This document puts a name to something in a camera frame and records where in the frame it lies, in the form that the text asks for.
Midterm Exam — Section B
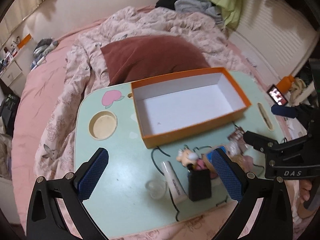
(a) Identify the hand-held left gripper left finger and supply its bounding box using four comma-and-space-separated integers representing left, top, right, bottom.
26, 147, 109, 240

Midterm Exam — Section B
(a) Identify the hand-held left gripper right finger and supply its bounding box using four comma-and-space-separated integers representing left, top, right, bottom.
211, 148, 293, 240

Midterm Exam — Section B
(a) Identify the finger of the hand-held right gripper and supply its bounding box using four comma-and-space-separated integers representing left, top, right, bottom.
244, 131, 308, 160
271, 104, 314, 123

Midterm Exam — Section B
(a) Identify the brown snack packet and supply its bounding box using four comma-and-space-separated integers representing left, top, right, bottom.
228, 127, 247, 153

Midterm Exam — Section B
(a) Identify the clear plastic bag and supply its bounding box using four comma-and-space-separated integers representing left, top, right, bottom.
229, 140, 247, 157

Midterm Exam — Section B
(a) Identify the brown and blue plush toy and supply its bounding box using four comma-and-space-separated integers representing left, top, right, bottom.
202, 148, 227, 173

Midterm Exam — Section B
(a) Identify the black case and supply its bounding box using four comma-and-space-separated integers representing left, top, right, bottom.
188, 169, 212, 202

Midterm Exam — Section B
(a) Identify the small dog figure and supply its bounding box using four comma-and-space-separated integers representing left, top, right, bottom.
176, 149, 200, 168

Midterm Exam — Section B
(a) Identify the white tube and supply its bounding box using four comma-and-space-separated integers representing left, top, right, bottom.
161, 161, 188, 203

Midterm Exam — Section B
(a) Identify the thin black cable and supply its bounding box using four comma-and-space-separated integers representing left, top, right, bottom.
151, 145, 227, 221

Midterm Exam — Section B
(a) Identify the clear plastic cup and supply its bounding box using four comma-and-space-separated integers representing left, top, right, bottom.
146, 180, 167, 200

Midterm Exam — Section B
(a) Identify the orange cardboard box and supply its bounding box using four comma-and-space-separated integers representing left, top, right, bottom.
130, 67, 252, 149

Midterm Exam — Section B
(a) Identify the person's right hand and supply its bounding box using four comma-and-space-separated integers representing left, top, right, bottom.
296, 180, 318, 218

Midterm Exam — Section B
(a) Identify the smartphone with lit screen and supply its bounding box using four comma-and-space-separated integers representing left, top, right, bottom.
267, 84, 288, 105

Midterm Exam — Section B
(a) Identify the green cartoon lap table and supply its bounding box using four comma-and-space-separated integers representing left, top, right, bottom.
74, 71, 283, 230

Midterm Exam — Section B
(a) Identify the beige cloth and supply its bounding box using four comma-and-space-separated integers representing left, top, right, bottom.
289, 78, 308, 105

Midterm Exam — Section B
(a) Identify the orange bottle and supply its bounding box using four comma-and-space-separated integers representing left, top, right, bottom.
279, 76, 295, 94

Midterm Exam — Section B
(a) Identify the white slatted panel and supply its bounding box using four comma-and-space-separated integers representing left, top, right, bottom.
229, 0, 318, 73

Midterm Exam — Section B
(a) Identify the pink bed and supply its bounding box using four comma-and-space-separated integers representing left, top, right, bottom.
0, 17, 308, 240

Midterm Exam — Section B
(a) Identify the pink floral quilt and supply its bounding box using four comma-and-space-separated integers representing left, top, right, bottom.
32, 6, 250, 178

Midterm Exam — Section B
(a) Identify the black bag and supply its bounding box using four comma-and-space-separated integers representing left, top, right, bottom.
0, 94, 20, 133

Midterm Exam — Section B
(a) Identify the yellow-green cloth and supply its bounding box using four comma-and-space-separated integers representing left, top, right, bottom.
206, 0, 244, 29

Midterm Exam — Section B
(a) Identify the white bedside cabinet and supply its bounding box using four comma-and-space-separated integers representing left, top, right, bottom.
0, 55, 24, 88

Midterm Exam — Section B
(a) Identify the red-brown pillow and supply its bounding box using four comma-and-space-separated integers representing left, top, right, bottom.
100, 35, 210, 87

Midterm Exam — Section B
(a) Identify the blue and white clothing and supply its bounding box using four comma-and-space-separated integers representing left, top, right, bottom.
30, 38, 59, 69

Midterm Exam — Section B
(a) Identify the grey clothing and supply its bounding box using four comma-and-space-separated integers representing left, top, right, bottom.
174, 0, 223, 23

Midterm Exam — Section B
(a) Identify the clutter of small bottles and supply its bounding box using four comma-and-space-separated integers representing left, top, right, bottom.
0, 36, 19, 68

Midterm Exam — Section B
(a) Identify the small orange box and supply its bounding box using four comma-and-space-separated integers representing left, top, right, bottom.
17, 34, 32, 48

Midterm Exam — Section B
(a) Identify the black clothing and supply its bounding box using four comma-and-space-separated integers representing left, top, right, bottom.
155, 0, 184, 11

